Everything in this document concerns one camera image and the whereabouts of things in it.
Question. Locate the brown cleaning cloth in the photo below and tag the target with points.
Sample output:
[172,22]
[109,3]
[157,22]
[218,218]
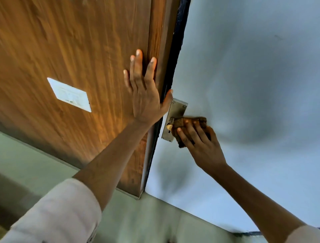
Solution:
[179,123]

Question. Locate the white switch plate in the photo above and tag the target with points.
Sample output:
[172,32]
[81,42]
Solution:
[70,95]

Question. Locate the person's right hand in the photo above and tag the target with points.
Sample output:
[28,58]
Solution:
[206,150]

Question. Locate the white right shirt sleeve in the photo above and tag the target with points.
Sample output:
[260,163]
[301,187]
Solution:
[306,235]

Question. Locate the grey blue door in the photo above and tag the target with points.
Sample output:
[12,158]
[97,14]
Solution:
[250,75]

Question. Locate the brown wooden wall panel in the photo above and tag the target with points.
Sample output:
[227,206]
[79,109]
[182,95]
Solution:
[75,37]

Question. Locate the person's right middle finger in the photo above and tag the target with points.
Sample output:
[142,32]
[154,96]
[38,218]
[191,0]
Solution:
[192,130]

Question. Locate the person's left hand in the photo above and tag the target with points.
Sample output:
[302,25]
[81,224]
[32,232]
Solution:
[145,100]

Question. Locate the person's left middle finger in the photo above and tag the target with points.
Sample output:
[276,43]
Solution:
[139,66]

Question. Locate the person's left little finger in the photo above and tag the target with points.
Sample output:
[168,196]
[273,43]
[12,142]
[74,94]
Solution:
[127,80]

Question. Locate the person's left forearm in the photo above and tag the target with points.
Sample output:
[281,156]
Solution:
[107,162]

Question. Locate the brown wooden door frame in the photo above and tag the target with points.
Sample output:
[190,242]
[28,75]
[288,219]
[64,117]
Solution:
[165,37]

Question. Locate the person's left thumb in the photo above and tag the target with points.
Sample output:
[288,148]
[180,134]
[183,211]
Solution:
[167,100]

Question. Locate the white left shirt sleeve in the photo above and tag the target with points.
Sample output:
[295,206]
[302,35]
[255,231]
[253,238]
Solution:
[57,215]

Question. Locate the white shirt sleeve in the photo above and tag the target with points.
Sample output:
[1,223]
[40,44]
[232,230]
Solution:
[57,215]
[306,235]

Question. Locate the black door seal strip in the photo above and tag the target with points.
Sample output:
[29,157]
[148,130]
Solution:
[181,25]

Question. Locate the person's right forearm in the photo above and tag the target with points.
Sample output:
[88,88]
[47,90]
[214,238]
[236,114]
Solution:
[255,205]

